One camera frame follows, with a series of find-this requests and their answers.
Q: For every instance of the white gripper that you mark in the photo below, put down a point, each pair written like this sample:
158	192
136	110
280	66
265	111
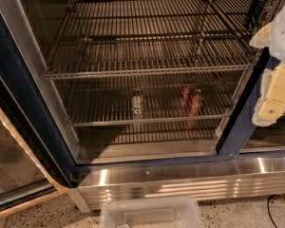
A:
284	37

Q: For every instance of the red coke can front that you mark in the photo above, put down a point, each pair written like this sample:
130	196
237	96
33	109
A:
195	104

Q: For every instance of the dark blue tall can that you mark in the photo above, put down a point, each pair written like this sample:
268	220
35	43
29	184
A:
253	13

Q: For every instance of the red can rear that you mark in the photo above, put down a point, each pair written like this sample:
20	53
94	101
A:
185	95

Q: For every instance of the stainless steel fridge base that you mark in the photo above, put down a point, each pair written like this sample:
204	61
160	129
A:
218	180

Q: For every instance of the white silver can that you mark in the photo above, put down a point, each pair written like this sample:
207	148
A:
137	102

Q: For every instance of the open glass fridge door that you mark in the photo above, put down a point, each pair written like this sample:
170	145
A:
24	180

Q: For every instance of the clear plastic bin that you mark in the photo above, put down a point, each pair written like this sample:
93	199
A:
169	212

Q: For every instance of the blue fridge centre post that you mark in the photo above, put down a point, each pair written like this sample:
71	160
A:
240	128

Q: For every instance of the upper wire fridge shelf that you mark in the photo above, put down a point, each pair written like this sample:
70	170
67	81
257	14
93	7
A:
153	20

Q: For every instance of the wire fridge shelf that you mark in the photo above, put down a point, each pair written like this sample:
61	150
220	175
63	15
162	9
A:
153	20
150	56
146	99

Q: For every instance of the bottom wire fridge shelf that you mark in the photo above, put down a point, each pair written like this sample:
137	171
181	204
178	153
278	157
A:
146	99

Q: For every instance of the middle wire fridge shelf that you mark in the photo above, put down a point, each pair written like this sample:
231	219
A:
150	56

